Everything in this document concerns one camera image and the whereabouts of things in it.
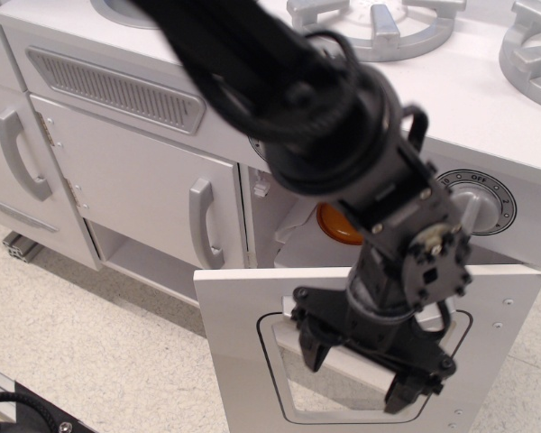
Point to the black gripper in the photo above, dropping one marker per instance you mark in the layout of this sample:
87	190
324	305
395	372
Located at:
327	319

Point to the white oven door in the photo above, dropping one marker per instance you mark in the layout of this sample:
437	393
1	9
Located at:
266	386

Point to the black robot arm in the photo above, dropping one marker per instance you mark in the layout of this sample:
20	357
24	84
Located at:
335	130

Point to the orange toy food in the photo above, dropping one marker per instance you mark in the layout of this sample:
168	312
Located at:
335	225

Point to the grey right timer knob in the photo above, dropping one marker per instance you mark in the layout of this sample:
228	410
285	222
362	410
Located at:
487	204

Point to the grey timer knob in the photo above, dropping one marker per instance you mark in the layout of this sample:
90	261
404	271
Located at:
259	147
487	204

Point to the grey left timer knob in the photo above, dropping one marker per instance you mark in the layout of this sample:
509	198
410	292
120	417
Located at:
259	147

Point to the white cabinet door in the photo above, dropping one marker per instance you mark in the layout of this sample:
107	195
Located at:
132	189
55	222

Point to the silver left stove burner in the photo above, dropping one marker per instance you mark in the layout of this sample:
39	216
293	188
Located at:
381	31

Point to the silver stove burner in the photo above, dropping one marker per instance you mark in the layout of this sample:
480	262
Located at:
381	31
520	64

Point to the white toy kitchen unit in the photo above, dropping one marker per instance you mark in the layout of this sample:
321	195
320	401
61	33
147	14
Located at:
126	356

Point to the grey vent grille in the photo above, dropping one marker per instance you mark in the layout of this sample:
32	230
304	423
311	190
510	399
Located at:
130	95

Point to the silver right stove burner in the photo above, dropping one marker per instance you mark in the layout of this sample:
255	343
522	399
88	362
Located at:
520	64

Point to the white far left cabinet door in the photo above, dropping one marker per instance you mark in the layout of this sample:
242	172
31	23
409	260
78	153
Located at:
55	222

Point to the silver toy sink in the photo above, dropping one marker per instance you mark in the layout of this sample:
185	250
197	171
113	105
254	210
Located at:
125	13

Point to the grey cabinet door handle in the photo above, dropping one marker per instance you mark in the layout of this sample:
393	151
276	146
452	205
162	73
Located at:
200	198

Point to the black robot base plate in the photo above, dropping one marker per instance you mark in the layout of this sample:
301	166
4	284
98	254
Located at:
22	410

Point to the aluminium frame extrusion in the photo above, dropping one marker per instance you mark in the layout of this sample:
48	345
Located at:
21	247

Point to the grey far left handle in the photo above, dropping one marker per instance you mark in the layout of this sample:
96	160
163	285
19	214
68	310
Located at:
10	129

